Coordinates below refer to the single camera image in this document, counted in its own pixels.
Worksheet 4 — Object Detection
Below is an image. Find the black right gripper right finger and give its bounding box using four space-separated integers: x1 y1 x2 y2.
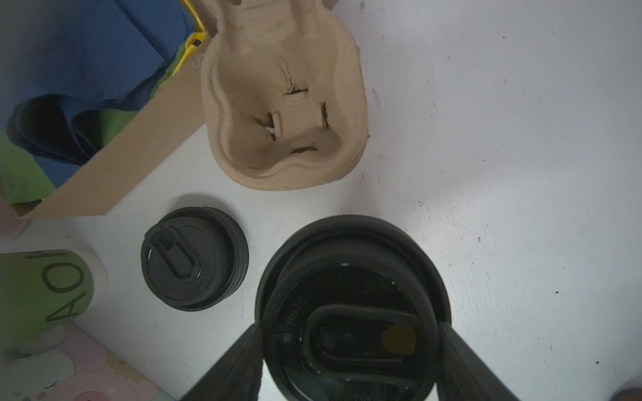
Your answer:
436 322 518 401

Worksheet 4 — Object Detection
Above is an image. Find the green napkin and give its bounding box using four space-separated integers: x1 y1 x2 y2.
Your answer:
0 44 187 206

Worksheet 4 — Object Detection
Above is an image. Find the stack of pulp cup carriers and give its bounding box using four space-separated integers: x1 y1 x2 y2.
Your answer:
201 1 369 191

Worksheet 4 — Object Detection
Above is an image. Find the dark blue napkin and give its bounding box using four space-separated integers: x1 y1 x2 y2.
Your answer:
1 1 196 167

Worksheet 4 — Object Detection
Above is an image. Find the cardboard napkin box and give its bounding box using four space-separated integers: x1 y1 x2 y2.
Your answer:
12 38 212 220

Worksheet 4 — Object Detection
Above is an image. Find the yellow napkin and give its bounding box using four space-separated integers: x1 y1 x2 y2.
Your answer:
177 0 207 66

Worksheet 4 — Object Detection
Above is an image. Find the green paper cup stack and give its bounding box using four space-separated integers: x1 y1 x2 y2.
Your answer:
1 249 109 353

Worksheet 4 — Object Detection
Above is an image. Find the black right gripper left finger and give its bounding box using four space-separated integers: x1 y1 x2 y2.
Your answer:
182 323 264 401

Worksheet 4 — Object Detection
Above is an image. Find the pink metal bucket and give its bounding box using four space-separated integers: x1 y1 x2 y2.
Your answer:
0 198 31 242

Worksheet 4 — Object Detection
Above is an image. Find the black cup lid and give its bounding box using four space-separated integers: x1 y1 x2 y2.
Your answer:
256 215 451 400

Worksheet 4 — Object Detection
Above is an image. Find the cartoon animal paper bag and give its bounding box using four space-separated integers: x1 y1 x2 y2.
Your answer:
1 323 172 400

